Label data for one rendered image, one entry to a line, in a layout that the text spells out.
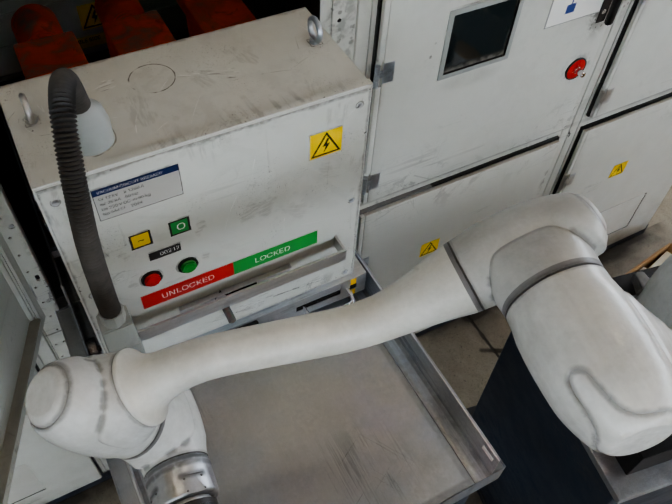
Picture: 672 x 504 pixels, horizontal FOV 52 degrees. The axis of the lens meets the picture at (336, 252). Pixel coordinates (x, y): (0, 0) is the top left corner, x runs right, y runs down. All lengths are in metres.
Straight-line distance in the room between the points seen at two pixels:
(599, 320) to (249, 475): 0.70
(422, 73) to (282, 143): 0.48
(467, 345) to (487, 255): 1.57
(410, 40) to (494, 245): 0.60
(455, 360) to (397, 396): 1.06
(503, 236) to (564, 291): 0.11
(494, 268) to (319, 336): 0.23
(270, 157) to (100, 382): 0.41
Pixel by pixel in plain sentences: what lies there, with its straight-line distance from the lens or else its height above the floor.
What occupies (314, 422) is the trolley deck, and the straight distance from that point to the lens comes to 1.30.
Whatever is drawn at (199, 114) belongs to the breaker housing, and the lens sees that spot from 0.99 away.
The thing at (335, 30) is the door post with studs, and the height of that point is 1.32.
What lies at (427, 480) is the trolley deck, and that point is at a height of 0.85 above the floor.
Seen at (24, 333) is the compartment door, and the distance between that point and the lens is 1.48.
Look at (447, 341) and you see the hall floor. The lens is 2.42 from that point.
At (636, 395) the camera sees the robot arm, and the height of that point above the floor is 1.40.
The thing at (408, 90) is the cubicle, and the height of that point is 1.15.
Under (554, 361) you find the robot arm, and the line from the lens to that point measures 0.80.
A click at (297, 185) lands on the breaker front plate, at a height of 1.23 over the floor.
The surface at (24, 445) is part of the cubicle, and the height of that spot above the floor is 0.42.
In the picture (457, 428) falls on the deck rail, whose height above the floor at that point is 0.85.
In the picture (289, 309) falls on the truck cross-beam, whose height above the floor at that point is 0.91.
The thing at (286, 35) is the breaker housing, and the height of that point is 1.39.
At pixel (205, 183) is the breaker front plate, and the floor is 1.31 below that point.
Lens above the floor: 2.03
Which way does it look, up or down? 52 degrees down
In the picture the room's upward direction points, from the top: 4 degrees clockwise
